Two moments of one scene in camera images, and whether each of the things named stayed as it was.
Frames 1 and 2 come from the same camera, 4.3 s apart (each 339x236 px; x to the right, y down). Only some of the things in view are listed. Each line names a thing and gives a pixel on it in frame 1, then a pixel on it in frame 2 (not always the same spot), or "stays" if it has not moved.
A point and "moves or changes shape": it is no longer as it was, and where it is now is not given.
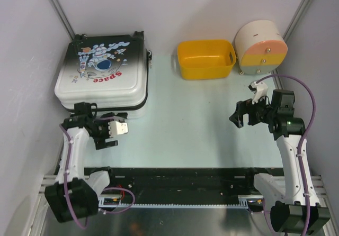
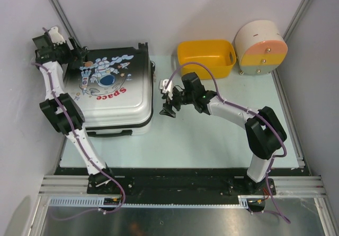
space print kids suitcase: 110,72 moves or changes shape
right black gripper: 237,117 -> 171,98
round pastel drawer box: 259,47 stays
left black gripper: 100,142 -> 72,54
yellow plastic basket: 204,60 stays
